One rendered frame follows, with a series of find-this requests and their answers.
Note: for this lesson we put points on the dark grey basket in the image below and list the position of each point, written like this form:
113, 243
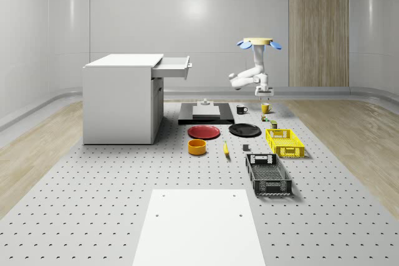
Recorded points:
268, 174

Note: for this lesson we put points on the black plate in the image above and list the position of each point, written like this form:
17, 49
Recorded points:
245, 130

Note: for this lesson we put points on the white board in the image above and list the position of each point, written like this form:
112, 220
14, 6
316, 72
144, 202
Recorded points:
199, 228

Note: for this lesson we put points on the black stove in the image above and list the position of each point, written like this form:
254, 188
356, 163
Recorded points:
205, 114

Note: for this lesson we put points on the yellow bowl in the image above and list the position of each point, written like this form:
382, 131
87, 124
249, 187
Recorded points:
197, 147

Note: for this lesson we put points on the puzzle cube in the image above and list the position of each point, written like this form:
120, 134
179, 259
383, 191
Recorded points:
265, 118

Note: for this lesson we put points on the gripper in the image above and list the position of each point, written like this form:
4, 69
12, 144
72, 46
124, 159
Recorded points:
264, 92

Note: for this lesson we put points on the white drawer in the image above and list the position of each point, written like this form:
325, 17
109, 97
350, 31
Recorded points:
171, 67

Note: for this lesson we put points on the red plate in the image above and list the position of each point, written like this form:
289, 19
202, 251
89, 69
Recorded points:
204, 131

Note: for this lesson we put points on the flat-sided can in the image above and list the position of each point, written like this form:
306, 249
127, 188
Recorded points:
274, 124

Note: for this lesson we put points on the banana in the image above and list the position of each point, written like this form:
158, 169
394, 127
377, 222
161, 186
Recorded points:
226, 149

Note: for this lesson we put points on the white cabinet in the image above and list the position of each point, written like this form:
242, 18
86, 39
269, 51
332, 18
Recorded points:
120, 101

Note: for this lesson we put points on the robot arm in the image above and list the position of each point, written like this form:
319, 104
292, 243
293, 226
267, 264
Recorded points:
249, 76

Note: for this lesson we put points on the grey cube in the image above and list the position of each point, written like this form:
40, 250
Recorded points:
246, 147

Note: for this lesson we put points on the yellow basket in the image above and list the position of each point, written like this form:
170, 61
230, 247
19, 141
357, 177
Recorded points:
284, 143

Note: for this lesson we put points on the yellow mug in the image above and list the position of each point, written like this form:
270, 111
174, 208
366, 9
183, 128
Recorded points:
265, 108

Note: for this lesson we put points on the black mug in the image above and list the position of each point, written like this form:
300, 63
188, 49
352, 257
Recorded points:
240, 109

